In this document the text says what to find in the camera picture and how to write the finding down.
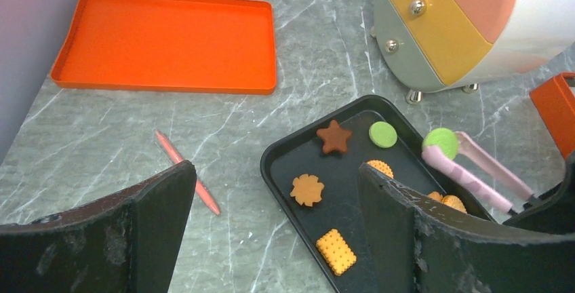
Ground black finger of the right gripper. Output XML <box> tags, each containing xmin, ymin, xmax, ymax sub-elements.
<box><xmin>503</xmin><ymin>151</ymin><xmax>574</xmax><ymax>227</ymax></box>

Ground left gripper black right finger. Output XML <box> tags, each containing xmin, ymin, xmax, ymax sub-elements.
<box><xmin>358</xmin><ymin>165</ymin><xmax>574</xmax><ymax>292</ymax></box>

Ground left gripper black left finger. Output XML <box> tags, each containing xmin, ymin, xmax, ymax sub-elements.
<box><xmin>1</xmin><ymin>165</ymin><xmax>195</xmax><ymax>292</ymax></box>

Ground pink-tipped metal tongs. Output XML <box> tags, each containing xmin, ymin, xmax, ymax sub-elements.
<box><xmin>421</xmin><ymin>131</ymin><xmax>542</xmax><ymax>216</ymax></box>

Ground green sandwich cookie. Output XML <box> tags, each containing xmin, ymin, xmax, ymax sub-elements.
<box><xmin>422</xmin><ymin>128</ymin><xmax>459</xmax><ymax>160</ymax></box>

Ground orange flower cookie right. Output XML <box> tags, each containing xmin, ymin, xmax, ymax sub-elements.
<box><xmin>428</xmin><ymin>191</ymin><xmax>443</xmax><ymax>203</ymax></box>

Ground orange flower cookie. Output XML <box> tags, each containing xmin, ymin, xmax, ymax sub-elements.
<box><xmin>428</xmin><ymin>191</ymin><xmax>443</xmax><ymax>203</ymax></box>
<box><xmin>290</xmin><ymin>174</ymin><xmax>325</xmax><ymax>207</ymax></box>

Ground round orange cookie right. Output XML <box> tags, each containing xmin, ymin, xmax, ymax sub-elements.
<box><xmin>441</xmin><ymin>195</ymin><xmax>467</xmax><ymax>214</ymax></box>

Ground square waffle cookie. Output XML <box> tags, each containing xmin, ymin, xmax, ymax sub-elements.
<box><xmin>315</xmin><ymin>229</ymin><xmax>357</xmax><ymax>276</ymax></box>

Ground round orange cookie by green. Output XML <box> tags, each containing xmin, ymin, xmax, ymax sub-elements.
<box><xmin>367</xmin><ymin>159</ymin><xmax>394</xmax><ymax>178</ymax></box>

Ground orange cookie box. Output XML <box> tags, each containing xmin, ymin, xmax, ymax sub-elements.
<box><xmin>530</xmin><ymin>72</ymin><xmax>574</xmax><ymax>159</ymax></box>

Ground plain green round cookie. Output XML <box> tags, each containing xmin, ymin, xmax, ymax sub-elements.
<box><xmin>368</xmin><ymin>121</ymin><xmax>398</xmax><ymax>149</ymax></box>

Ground black baking tray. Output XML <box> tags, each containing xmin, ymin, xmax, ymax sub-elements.
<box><xmin>260</xmin><ymin>95</ymin><xmax>491</xmax><ymax>292</ymax></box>

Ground brown star cookie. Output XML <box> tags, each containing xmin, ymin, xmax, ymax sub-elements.
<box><xmin>316</xmin><ymin>119</ymin><xmax>353</xmax><ymax>154</ymax></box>

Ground orange flat tray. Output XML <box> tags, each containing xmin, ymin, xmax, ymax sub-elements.
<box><xmin>49</xmin><ymin>0</ymin><xmax>277</xmax><ymax>95</ymax></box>

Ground round cream toy oven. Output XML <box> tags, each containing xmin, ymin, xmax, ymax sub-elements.
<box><xmin>371</xmin><ymin>0</ymin><xmax>574</xmax><ymax>104</ymax></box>

